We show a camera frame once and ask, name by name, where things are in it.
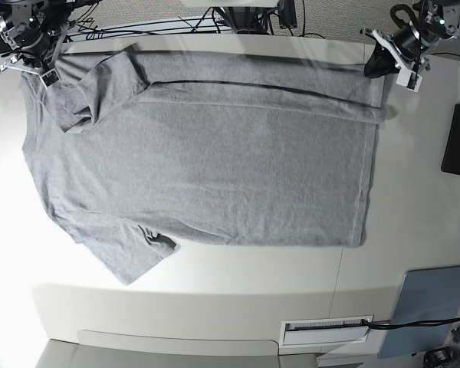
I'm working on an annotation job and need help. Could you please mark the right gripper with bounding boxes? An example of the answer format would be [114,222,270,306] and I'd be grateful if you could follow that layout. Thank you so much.
[0,21,75,89]

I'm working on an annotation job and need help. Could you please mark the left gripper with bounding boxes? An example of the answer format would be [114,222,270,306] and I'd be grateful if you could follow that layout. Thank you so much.
[360,25,432,92]

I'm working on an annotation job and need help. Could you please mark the grey T-shirt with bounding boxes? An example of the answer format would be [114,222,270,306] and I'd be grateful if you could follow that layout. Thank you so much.
[20,52,385,284]

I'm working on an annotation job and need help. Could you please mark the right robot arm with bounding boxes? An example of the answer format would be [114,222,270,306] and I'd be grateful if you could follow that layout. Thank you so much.
[0,1,77,88]

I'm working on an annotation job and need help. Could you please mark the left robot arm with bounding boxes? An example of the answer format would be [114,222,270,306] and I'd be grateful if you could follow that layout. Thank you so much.
[360,1,460,92]

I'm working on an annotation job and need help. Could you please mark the blue-grey flat pad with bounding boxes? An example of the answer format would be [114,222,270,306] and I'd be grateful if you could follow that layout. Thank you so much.
[377,265,460,359]

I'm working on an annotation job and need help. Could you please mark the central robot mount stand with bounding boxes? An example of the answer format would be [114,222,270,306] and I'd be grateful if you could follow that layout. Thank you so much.
[209,1,284,35]

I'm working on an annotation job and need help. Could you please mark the black cable on table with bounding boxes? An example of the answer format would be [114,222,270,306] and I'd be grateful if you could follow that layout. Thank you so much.
[362,314,460,330]

